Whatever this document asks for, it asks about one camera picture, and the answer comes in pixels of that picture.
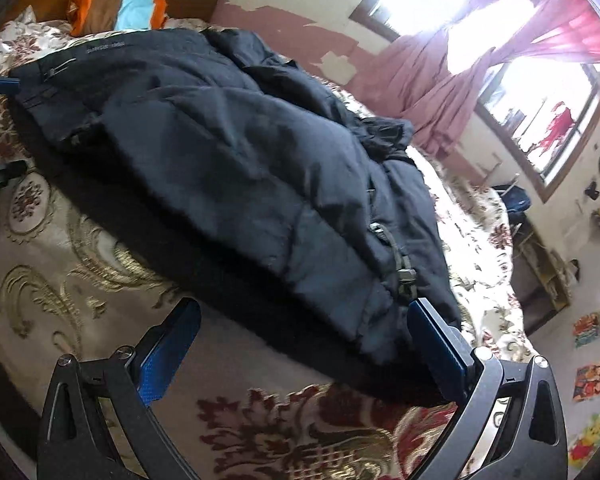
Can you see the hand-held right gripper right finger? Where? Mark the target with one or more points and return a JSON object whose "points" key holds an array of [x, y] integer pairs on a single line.
{"points": [[437, 347]]}

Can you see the cartoon wall sticker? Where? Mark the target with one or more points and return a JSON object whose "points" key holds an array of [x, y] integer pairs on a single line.
{"points": [[593, 379], [591, 440], [590, 328]]}

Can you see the dark navy padded jacket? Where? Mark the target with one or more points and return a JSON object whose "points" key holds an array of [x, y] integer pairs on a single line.
{"points": [[220, 160]]}

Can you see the wooden side shelf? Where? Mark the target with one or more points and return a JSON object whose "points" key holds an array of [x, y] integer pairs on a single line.
{"points": [[550, 270]]}

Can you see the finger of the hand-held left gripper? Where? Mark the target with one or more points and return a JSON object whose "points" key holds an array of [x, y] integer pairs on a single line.
{"points": [[0, 83], [7, 170]]}

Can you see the wooden framed window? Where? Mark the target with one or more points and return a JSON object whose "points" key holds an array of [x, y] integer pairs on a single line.
{"points": [[520, 80]]}

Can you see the red hanging clothes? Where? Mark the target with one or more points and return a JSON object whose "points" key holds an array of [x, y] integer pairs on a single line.
{"points": [[560, 125]]}

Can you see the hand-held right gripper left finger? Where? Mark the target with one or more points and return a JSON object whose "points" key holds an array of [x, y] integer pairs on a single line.
{"points": [[172, 347]]}

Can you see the blue backpack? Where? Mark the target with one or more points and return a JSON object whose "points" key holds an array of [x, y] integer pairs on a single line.
{"points": [[519, 202]]}

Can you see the orange brown blue striped pillow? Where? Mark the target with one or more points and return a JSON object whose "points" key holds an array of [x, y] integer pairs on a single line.
{"points": [[135, 7]]}

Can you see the floral bed quilt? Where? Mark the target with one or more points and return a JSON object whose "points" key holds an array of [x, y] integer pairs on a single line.
{"points": [[80, 260]]}

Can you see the black desk item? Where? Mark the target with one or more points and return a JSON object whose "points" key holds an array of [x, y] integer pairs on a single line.
{"points": [[574, 268]]}

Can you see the black wall ornament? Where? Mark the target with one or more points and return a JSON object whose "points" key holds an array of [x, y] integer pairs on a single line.
{"points": [[592, 191]]}

